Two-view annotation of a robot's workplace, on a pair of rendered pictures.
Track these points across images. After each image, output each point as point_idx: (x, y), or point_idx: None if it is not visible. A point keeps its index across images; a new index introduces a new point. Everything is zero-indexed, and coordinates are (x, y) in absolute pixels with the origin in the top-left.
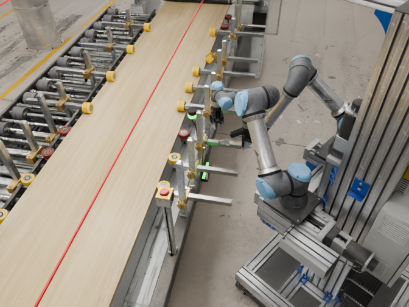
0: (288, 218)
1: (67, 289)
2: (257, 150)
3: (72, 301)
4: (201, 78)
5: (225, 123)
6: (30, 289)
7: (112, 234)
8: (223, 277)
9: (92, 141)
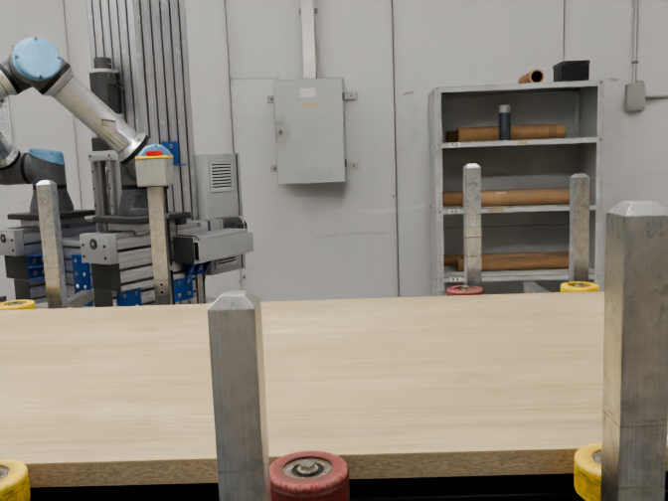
0: (178, 215)
1: (328, 325)
2: (109, 114)
3: (353, 317)
4: None
5: None
6: (345, 352)
7: (162, 319)
8: None
9: None
